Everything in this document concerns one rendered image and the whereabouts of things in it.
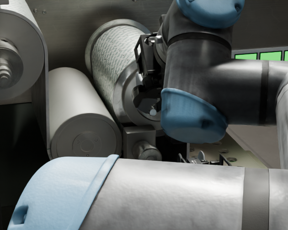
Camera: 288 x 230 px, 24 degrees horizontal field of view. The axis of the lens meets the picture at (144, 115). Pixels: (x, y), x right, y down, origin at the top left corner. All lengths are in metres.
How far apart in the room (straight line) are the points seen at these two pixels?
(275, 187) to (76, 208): 0.11
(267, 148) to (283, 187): 3.66
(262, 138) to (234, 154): 2.72
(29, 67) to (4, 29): 0.07
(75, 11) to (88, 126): 0.35
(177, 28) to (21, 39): 0.34
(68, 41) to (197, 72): 0.68
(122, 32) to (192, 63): 0.54
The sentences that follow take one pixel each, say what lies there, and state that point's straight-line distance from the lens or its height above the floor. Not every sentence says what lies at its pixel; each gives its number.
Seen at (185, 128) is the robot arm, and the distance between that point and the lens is 0.72.
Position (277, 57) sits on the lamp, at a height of 1.20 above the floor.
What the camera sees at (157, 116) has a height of 1.22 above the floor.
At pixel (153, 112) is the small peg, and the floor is 1.24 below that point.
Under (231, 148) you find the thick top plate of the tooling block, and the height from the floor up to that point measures 1.03.
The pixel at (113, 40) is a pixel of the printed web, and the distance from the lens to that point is 1.24.
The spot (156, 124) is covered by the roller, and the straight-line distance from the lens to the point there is 1.11.
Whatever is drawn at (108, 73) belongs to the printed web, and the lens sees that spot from 1.17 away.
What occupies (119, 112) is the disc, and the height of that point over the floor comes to 1.23.
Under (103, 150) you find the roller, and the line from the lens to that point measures 1.12.
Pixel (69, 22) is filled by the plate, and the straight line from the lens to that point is 1.38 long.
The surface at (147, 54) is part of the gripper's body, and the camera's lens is 0.95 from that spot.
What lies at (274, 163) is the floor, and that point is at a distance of 3.84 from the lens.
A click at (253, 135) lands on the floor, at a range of 4.18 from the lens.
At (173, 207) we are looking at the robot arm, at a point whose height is 1.45.
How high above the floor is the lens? 1.62
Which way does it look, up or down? 21 degrees down
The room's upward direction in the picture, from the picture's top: straight up
